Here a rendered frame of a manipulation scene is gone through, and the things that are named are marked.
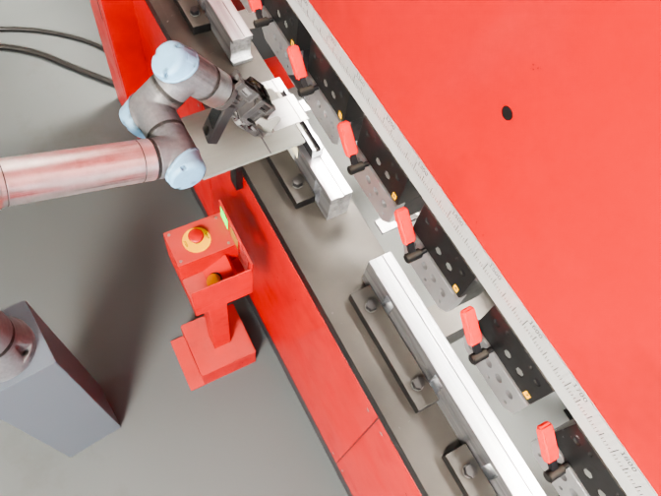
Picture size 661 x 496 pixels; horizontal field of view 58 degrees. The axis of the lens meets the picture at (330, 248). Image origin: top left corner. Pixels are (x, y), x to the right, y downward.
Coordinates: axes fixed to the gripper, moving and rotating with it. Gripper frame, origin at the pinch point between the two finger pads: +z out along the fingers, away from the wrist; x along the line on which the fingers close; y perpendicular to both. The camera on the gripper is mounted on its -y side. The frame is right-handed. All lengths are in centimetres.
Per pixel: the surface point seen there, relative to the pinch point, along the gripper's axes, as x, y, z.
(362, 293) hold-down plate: -40.3, -2.3, 16.1
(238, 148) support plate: 0.8, -8.3, -0.6
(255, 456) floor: -53, -82, 68
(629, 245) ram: -69, 47, -39
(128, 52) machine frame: 90, -49, 33
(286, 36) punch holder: 5.7, 17.8, -13.2
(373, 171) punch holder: -29.9, 19.8, -10.7
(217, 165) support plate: -2.5, -13.1, -4.4
